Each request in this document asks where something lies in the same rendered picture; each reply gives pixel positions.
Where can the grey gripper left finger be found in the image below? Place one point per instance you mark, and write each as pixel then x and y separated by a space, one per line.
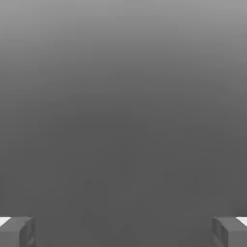
pixel 13 233

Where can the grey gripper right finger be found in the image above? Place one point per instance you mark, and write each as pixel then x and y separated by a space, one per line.
pixel 233 233

